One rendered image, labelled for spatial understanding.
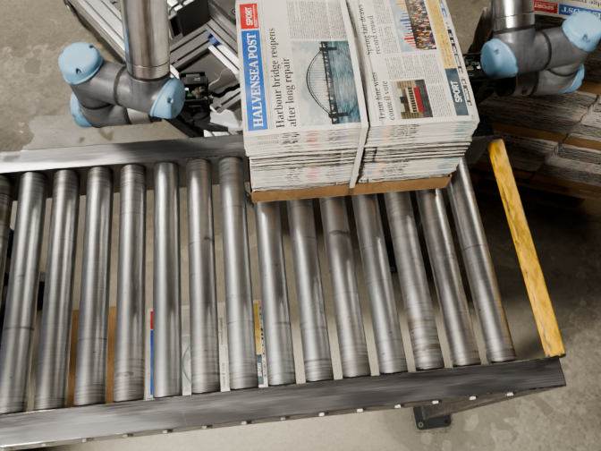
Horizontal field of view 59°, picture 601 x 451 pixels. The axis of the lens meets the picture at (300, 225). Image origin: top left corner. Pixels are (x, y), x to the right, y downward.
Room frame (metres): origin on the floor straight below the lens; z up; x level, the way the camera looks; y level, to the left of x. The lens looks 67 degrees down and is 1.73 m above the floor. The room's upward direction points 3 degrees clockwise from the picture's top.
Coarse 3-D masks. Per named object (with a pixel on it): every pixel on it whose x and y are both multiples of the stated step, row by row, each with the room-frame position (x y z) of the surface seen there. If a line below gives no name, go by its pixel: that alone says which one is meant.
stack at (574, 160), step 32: (544, 0) 0.98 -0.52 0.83; (576, 0) 0.98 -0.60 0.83; (480, 32) 1.23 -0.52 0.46; (544, 96) 0.92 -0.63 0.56; (576, 96) 0.91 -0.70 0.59; (544, 128) 0.91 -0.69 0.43; (576, 128) 0.90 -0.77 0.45; (480, 160) 0.93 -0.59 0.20; (512, 160) 0.92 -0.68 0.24; (544, 160) 0.91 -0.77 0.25; (576, 160) 0.89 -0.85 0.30; (576, 192) 0.88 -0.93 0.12
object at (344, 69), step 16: (336, 0) 0.74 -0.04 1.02; (352, 0) 0.74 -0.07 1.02; (336, 16) 0.70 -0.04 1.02; (352, 16) 0.70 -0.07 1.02; (336, 32) 0.66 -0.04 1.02; (352, 32) 0.66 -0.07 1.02; (336, 48) 0.63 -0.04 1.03; (336, 64) 0.59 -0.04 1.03; (368, 64) 0.59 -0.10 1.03; (352, 80) 0.56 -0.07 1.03; (368, 80) 0.56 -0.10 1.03; (352, 96) 0.53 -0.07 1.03; (368, 96) 0.53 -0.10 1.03; (352, 112) 0.50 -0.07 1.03; (368, 112) 0.50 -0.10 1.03; (352, 128) 0.47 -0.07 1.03; (368, 128) 0.47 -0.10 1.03; (352, 144) 0.47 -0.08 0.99; (368, 144) 0.47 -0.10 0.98; (352, 160) 0.47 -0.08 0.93; (368, 160) 0.47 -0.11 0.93; (368, 176) 0.47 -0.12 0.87
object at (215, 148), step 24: (480, 120) 0.66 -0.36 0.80; (120, 144) 0.55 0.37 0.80; (144, 144) 0.56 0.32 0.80; (168, 144) 0.56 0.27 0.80; (192, 144) 0.56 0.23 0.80; (216, 144) 0.57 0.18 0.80; (240, 144) 0.57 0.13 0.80; (480, 144) 0.62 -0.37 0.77; (0, 168) 0.48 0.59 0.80; (24, 168) 0.49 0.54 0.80; (48, 168) 0.49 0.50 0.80; (72, 168) 0.49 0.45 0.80; (120, 168) 0.51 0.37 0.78; (216, 168) 0.54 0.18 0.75; (48, 192) 0.48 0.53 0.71
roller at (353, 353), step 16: (320, 208) 0.45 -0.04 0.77; (336, 208) 0.44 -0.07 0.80; (336, 224) 0.41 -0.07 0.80; (336, 240) 0.37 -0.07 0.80; (336, 256) 0.34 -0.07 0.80; (352, 256) 0.35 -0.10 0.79; (336, 272) 0.31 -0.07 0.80; (352, 272) 0.31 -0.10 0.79; (336, 288) 0.28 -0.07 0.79; (352, 288) 0.28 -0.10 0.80; (336, 304) 0.25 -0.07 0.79; (352, 304) 0.25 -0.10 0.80; (336, 320) 0.23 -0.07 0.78; (352, 320) 0.22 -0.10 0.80; (352, 336) 0.19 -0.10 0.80; (352, 352) 0.17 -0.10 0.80; (352, 368) 0.14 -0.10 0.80; (368, 368) 0.14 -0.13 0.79
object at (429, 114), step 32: (384, 0) 0.74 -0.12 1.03; (416, 0) 0.74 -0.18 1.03; (384, 32) 0.67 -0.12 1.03; (416, 32) 0.67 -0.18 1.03; (448, 32) 0.67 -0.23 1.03; (384, 64) 0.60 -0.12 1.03; (416, 64) 0.60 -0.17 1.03; (448, 64) 0.60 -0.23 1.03; (384, 96) 0.53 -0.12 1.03; (416, 96) 0.54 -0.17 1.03; (448, 96) 0.54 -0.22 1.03; (384, 128) 0.47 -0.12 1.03; (416, 128) 0.48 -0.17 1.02; (448, 128) 0.49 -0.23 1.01; (384, 160) 0.47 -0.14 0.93; (416, 160) 0.49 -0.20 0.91; (448, 160) 0.50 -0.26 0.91
